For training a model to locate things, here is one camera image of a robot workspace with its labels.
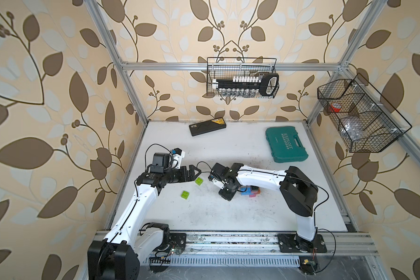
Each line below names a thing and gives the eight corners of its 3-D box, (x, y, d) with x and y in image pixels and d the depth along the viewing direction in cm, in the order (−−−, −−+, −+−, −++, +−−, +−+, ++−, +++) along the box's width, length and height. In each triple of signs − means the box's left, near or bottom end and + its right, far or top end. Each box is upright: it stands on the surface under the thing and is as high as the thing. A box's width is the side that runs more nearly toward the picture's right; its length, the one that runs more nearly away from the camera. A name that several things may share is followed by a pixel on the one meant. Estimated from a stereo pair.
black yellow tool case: (191, 136, 115) (191, 134, 113) (188, 127, 120) (188, 124, 119) (227, 127, 120) (227, 125, 118) (222, 119, 125) (222, 116, 124)
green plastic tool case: (272, 162, 102) (274, 157, 98) (265, 131, 118) (266, 126, 114) (305, 162, 102) (309, 157, 98) (293, 131, 118) (296, 126, 114)
